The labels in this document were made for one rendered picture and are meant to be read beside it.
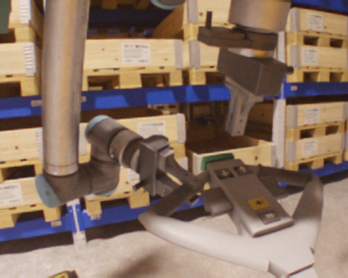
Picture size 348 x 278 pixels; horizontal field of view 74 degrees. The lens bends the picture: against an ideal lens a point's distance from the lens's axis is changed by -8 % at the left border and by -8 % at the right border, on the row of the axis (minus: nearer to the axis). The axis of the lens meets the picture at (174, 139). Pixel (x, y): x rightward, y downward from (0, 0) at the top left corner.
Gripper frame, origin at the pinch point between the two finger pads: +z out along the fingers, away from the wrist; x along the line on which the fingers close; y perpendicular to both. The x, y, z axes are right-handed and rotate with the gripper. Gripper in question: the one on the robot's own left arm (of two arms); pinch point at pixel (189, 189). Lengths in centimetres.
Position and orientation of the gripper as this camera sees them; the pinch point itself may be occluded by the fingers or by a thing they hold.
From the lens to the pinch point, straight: 53.6
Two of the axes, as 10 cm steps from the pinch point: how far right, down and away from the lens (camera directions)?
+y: -6.7, 3.5, -6.6
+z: 7.4, 4.0, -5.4
